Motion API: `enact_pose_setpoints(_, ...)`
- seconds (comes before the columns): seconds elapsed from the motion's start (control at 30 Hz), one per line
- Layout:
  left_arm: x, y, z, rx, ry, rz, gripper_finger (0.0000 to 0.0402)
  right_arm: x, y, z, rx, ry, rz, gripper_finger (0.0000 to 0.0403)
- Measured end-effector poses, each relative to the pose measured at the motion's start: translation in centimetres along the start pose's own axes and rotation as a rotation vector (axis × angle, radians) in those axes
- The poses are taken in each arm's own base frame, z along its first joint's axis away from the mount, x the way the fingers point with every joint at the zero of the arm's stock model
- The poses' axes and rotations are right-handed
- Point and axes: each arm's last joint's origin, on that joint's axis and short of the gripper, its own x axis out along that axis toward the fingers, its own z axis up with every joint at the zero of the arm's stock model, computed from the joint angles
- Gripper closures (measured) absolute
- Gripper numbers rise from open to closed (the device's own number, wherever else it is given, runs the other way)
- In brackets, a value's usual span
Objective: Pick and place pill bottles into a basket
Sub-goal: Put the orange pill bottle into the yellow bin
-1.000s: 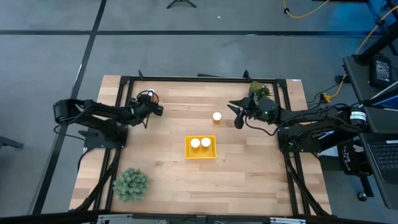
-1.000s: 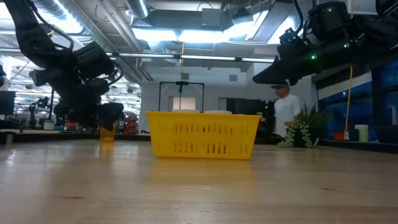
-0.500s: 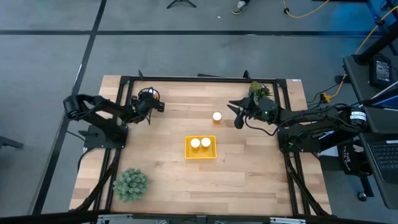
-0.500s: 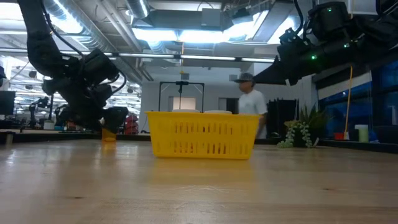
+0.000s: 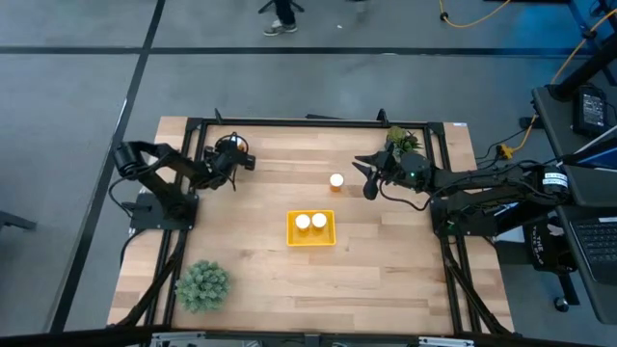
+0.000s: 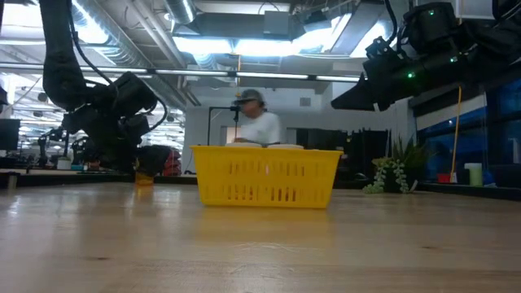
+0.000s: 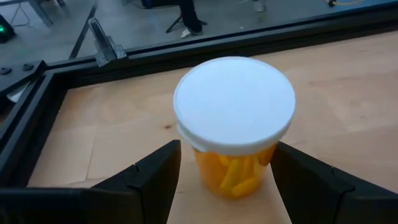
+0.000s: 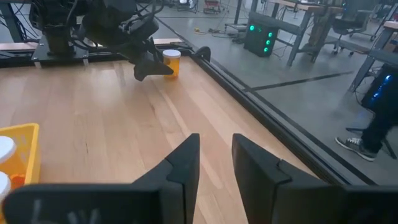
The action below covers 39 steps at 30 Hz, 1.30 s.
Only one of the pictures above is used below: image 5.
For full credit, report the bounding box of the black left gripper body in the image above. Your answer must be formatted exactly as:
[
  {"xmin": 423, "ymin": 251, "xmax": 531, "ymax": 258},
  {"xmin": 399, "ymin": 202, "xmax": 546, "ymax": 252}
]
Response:
[{"xmin": 201, "ymin": 144, "xmax": 257, "ymax": 192}]

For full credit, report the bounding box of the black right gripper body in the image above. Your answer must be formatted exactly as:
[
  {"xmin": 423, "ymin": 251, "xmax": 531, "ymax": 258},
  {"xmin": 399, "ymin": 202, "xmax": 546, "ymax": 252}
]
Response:
[{"xmin": 380, "ymin": 147, "xmax": 435, "ymax": 194}]

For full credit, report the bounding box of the yellow plastic basket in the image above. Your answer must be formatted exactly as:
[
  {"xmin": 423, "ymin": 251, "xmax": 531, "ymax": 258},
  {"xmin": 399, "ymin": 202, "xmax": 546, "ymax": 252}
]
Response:
[{"xmin": 285, "ymin": 209, "xmax": 338, "ymax": 249}]

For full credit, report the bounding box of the green succulent potted plant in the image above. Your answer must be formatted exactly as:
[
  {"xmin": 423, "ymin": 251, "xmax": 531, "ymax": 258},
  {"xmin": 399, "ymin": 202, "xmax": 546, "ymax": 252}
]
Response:
[{"xmin": 385, "ymin": 125, "xmax": 424, "ymax": 155}]

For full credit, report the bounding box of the round green bush plant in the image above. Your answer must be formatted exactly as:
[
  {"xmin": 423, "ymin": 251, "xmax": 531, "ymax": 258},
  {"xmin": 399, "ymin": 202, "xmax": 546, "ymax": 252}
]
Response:
[{"xmin": 174, "ymin": 259, "xmax": 231, "ymax": 315}]

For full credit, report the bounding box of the dark side desk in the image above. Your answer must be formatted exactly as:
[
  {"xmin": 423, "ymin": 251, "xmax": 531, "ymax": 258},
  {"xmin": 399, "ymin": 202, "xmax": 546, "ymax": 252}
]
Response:
[{"xmin": 531, "ymin": 84, "xmax": 617, "ymax": 325}]

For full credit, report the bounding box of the person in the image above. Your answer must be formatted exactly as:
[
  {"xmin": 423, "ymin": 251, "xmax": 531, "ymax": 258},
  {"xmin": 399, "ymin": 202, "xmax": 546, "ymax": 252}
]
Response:
[{"xmin": 262, "ymin": 0, "xmax": 299, "ymax": 38}]

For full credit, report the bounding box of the black backpack white lettering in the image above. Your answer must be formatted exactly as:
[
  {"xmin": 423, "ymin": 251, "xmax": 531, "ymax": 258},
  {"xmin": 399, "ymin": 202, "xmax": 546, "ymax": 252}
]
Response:
[{"xmin": 523, "ymin": 219, "xmax": 579, "ymax": 276}]

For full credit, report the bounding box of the black power adapter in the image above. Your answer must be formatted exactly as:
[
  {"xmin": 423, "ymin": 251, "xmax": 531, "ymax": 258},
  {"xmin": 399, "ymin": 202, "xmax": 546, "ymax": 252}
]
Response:
[{"xmin": 572, "ymin": 85, "xmax": 609, "ymax": 139}]

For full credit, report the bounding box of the black laptop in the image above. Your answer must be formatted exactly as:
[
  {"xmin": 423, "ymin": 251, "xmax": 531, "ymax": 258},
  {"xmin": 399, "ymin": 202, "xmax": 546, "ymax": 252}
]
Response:
[{"xmin": 568, "ymin": 216, "xmax": 617, "ymax": 285}]

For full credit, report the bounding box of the dark stand foot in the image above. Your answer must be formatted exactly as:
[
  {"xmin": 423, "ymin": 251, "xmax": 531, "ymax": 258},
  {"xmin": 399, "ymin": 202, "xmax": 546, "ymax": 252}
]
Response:
[{"xmin": 0, "ymin": 209, "xmax": 39, "ymax": 232}]

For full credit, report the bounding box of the dark blue table leg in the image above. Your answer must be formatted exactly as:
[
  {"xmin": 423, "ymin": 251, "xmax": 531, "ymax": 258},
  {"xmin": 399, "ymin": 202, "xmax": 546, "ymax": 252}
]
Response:
[{"xmin": 566, "ymin": 0, "xmax": 617, "ymax": 88}]

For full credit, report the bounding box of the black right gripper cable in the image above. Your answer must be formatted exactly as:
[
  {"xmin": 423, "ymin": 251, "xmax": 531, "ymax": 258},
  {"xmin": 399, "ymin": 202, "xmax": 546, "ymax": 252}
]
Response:
[{"xmin": 378, "ymin": 178, "xmax": 438, "ymax": 212}]

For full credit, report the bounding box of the black aluminium table frame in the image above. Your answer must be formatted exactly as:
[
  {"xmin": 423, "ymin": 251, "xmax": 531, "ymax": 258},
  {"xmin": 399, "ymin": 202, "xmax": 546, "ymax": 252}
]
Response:
[{"xmin": 115, "ymin": 108, "xmax": 515, "ymax": 336}]

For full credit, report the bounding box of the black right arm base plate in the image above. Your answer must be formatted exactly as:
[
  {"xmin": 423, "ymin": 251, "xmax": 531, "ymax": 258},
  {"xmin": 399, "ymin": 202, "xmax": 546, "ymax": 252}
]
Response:
[{"xmin": 429, "ymin": 195, "xmax": 497, "ymax": 237}]

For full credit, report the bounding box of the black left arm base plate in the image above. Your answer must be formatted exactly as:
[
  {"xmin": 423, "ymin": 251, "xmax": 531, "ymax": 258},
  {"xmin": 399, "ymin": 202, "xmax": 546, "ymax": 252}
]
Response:
[{"xmin": 129, "ymin": 192, "xmax": 200, "ymax": 231}]

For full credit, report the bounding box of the yellow extension cable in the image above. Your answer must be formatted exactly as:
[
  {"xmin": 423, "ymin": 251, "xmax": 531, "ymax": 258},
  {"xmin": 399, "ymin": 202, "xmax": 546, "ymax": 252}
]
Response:
[
  {"xmin": 437, "ymin": 0, "xmax": 512, "ymax": 29},
  {"xmin": 496, "ymin": 7, "xmax": 617, "ymax": 155}
]

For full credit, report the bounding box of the black floor cable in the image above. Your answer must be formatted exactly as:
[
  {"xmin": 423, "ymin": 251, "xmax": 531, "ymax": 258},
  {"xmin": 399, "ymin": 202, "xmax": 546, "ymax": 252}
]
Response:
[{"xmin": 119, "ymin": 228, "xmax": 146, "ymax": 267}]

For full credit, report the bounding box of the black overhead mount bar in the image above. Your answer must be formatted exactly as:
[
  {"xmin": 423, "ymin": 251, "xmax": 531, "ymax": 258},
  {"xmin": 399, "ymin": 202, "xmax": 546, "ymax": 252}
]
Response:
[{"xmin": 0, "ymin": 325, "xmax": 617, "ymax": 347}]

